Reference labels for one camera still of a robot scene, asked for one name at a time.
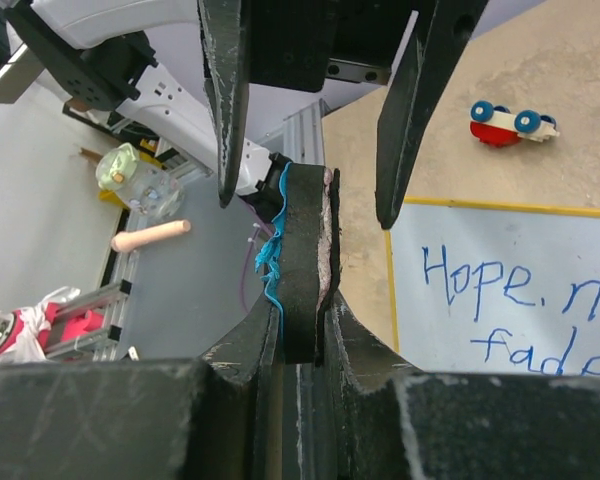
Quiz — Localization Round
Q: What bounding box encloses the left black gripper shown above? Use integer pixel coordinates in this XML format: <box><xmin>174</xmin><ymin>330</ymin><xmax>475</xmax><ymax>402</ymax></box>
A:
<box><xmin>197</xmin><ymin>0</ymin><xmax>488</xmax><ymax>230</ymax></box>

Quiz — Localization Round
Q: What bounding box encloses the yellow framed whiteboard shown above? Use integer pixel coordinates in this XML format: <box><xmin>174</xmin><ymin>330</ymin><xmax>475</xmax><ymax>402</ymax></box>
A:
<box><xmin>387</xmin><ymin>198</ymin><xmax>600</xmax><ymax>378</ymax></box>

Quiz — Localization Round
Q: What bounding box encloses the clear plastic jar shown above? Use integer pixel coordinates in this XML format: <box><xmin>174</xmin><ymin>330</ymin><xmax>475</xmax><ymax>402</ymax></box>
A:
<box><xmin>95</xmin><ymin>143</ymin><xmax>184</xmax><ymax>221</ymax></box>

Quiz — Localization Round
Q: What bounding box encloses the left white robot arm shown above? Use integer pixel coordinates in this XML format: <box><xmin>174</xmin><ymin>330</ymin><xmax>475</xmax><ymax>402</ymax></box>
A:
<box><xmin>1</xmin><ymin>1</ymin><xmax>486</xmax><ymax>229</ymax></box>

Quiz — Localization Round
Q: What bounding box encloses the blue whiteboard eraser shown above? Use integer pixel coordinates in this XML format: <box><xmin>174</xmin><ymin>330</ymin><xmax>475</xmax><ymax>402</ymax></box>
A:
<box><xmin>256</xmin><ymin>163</ymin><xmax>341</xmax><ymax>366</ymax></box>

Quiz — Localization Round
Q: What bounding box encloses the beige wooden peg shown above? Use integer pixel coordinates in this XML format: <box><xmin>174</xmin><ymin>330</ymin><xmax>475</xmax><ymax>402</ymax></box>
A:
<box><xmin>110</xmin><ymin>220</ymin><xmax>191</xmax><ymax>253</ymax></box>

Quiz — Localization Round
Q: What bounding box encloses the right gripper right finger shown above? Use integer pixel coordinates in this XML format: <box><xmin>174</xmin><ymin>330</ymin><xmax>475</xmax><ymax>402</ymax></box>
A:
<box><xmin>324</xmin><ymin>293</ymin><xmax>414</xmax><ymax>479</ymax></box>

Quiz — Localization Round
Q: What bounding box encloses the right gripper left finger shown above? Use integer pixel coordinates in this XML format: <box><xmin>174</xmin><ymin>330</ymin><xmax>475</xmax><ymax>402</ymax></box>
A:
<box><xmin>194</xmin><ymin>299</ymin><xmax>283</xmax><ymax>479</ymax></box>

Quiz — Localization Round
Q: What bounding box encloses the pink white object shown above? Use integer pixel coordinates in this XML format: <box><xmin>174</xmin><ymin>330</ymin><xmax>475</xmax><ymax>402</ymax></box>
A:
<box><xmin>0</xmin><ymin>286</ymin><xmax>104</xmax><ymax>364</ymax></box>

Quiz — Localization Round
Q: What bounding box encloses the red white toy car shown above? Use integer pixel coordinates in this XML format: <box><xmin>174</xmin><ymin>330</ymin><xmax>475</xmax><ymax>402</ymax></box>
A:
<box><xmin>469</xmin><ymin>100</ymin><xmax>560</xmax><ymax>148</ymax></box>

